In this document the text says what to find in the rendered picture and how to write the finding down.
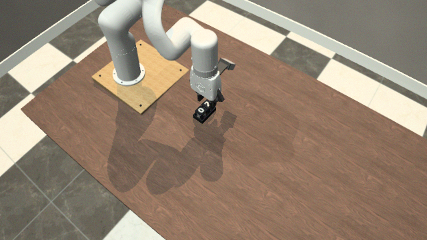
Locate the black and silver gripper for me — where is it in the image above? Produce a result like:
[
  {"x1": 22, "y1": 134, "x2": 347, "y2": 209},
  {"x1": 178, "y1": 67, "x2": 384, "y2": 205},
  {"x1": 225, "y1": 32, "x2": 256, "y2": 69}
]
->
[{"x1": 189, "y1": 66, "x2": 224, "y2": 109}]

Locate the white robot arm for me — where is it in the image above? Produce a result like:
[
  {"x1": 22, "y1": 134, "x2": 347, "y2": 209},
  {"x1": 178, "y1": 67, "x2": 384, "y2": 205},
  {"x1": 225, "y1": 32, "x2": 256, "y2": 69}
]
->
[{"x1": 94, "y1": 0, "x2": 236, "y2": 86}]

